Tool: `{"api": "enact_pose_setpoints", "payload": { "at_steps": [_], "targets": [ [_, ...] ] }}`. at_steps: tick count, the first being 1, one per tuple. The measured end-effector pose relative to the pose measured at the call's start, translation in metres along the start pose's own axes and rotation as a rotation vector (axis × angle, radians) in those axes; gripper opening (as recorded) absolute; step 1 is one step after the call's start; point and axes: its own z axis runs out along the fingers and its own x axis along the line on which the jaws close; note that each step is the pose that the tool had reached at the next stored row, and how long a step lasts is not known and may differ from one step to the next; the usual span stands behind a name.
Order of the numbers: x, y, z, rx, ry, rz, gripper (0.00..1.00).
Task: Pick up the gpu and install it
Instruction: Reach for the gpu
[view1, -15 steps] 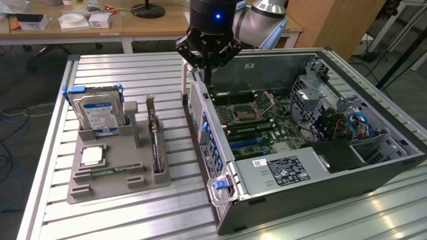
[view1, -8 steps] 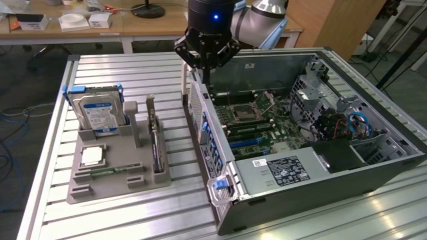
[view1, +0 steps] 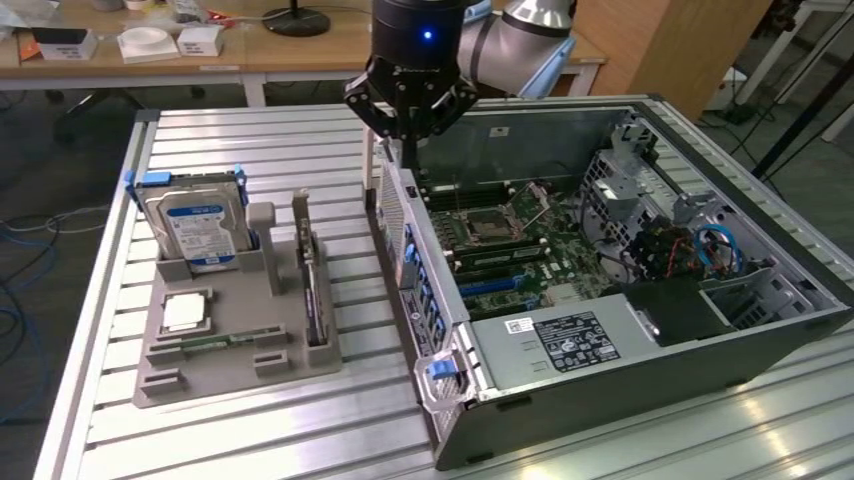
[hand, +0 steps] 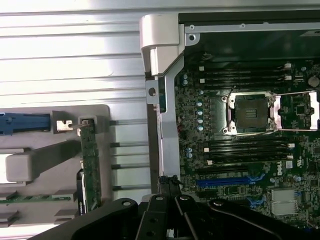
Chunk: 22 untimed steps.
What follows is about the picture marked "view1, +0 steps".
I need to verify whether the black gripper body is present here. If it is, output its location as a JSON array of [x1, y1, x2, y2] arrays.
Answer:
[[370, 0, 467, 109]]

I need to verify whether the graphics card with metal bracket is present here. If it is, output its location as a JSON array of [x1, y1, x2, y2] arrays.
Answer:
[[291, 188, 334, 350]]

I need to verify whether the wooden desk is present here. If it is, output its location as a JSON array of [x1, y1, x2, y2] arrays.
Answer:
[[0, 0, 612, 94]]

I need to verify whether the black round lamp base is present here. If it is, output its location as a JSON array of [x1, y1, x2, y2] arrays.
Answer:
[[261, 0, 334, 38]]

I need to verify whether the metal socket cover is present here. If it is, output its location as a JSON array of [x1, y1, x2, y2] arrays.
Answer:
[[505, 180, 557, 212]]

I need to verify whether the CPU socket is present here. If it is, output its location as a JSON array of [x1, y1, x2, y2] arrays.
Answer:
[[465, 205, 530, 242]]

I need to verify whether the metal disk bay cage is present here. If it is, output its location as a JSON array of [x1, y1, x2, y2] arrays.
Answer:
[[577, 122, 677, 262]]

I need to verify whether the plain white box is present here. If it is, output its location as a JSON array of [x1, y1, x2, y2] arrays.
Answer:
[[175, 24, 227, 58]]

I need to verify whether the black installed RAM stick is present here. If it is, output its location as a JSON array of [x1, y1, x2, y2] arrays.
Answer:
[[458, 243, 547, 267]]

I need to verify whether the wooden cabinet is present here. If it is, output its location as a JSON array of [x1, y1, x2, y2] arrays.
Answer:
[[572, 0, 780, 122]]

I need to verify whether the white square tray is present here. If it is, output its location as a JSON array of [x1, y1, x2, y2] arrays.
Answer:
[[115, 26, 185, 65]]

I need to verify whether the hard disk with blue rails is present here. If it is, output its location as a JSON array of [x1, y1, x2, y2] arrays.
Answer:
[[124, 167, 254, 275]]

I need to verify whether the green motherboard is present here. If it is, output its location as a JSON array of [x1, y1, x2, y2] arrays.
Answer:
[[421, 174, 606, 322]]

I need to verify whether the long blue expansion slot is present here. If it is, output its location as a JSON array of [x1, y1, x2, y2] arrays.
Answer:
[[458, 276, 530, 297]]

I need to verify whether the small silver heat sink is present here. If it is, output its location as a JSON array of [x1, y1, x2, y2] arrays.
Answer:
[[545, 285, 593, 308]]

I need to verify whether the black chair base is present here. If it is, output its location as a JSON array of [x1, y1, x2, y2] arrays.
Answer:
[[44, 87, 147, 145]]

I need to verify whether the white box with black top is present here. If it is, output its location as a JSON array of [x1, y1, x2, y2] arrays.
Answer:
[[31, 26, 100, 63]]

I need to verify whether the grey parts rack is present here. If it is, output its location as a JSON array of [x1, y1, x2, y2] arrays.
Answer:
[[132, 199, 347, 410]]

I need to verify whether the silver CPU chip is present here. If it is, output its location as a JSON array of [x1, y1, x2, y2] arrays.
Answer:
[[162, 294, 210, 334]]

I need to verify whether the black stand pole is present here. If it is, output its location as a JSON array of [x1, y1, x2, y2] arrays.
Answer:
[[752, 14, 854, 180]]

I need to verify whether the grey power supply unit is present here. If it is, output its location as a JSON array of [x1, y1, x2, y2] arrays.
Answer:
[[466, 293, 664, 393]]

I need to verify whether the green RAM stick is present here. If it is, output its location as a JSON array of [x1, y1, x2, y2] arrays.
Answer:
[[178, 328, 283, 352]]

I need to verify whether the blue case latch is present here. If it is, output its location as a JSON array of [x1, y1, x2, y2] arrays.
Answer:
[[425, 358, 463, 382]]

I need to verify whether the open black PC case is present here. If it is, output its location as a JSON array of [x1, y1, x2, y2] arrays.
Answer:
[[362, 93, 854, 472]]

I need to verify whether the blue data wire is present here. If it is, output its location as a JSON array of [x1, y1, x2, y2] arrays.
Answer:
[[692, 222, 749, 276]]

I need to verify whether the white desk frame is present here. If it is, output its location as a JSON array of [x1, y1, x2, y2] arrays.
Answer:
[[706, 0, 854, 145]]

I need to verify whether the grey floor cable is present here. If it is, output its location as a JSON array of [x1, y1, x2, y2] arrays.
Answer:
[[0, 203, 110, 235]]

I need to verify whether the blue floor cable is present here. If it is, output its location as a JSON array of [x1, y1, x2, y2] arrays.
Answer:
[[0, 219, 66, 427]]

